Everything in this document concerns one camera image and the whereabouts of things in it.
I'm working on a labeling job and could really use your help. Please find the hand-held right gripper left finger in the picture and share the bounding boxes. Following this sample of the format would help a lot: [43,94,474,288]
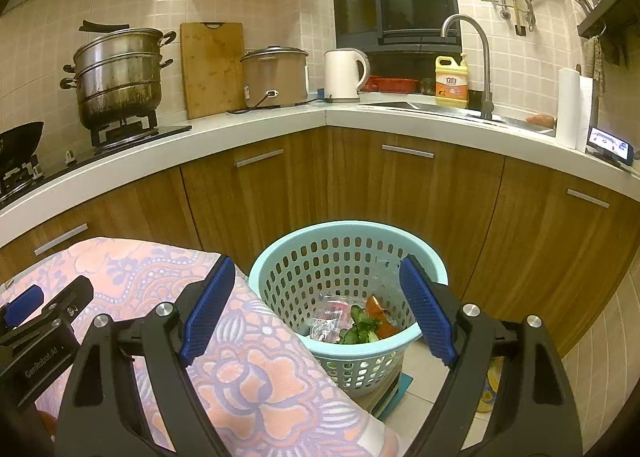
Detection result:
[54,256,236,457]

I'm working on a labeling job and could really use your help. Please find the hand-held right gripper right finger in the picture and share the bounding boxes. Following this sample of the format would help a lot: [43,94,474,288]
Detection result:
[399,256,583,457]

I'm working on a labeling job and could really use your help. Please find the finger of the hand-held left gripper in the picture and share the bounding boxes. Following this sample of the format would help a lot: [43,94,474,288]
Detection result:
[0,285,45,334]
[30,275,95,334]

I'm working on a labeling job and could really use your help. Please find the green vegetable leaves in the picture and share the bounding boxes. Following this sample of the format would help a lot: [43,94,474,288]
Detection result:
[339,304,383,345]

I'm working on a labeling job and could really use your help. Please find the clear plastic wrapper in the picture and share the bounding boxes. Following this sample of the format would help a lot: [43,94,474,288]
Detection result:
[306,294,353,340]

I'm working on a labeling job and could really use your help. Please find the light blue plastic basket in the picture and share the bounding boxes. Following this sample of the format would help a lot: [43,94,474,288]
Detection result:
[248,221,449,399]

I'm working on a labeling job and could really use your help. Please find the pink floral cloth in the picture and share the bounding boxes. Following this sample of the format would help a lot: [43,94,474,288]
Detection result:
[0,237,401,457]

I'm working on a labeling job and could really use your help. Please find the teal flat board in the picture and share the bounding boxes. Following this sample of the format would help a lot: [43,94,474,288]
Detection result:
[370,372,414,420]

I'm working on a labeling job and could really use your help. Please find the yellow oil bottle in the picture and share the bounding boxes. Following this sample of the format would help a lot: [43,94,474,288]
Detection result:
[475,357,506,414]

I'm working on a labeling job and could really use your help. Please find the wooden base cabinet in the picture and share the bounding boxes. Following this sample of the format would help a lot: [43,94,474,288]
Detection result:
[0,126,640,358]

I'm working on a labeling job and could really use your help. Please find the black wok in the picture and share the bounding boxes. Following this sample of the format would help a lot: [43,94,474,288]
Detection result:
[0,121,45,172]

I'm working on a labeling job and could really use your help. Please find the black glass gas stove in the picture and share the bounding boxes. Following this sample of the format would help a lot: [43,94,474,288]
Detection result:
[0,112,193,208]

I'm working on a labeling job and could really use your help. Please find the steel sink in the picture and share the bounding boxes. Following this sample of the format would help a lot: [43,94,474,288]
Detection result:
[357,101,556,135]

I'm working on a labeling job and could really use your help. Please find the steel steamer pot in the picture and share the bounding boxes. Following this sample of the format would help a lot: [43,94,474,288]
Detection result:
[60,27,177,132]

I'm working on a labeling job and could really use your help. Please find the yellow detergent bottle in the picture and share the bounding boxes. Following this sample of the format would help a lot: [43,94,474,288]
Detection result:
[434,53,471,109]

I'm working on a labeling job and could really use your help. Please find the red plastic tray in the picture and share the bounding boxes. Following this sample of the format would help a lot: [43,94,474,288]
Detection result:
[362,76,420,94]

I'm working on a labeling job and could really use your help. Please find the steel kitchen faucet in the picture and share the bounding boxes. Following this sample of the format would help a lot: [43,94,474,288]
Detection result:
[440,14,495,120]

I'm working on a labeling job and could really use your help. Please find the wooden cutting board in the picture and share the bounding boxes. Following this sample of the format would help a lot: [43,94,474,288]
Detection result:
[179,22,247,120]

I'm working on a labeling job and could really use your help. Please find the brown rice cooker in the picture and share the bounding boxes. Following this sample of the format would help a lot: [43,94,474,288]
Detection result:
[240,47,310,110]

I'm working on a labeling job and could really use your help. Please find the white electric kettle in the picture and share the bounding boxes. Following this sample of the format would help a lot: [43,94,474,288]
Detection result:
[324,48,371,104]

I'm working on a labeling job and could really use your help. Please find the smartphone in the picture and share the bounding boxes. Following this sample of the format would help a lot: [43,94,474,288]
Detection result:
[586,126,637,168]

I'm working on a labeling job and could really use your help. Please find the white paper towel roll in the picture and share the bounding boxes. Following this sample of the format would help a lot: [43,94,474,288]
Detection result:
[556,68,598,152]

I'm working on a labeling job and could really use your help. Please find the hanging dish cloth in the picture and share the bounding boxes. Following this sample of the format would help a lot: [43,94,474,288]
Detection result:
[582,36,606,98]

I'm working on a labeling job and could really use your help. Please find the rice cooker power cord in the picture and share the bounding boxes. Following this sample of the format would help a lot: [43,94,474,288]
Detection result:
[227,90,281,114]

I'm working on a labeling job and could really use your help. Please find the dark wall rack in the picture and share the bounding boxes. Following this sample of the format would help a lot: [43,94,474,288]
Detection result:
[562,0,632,68]

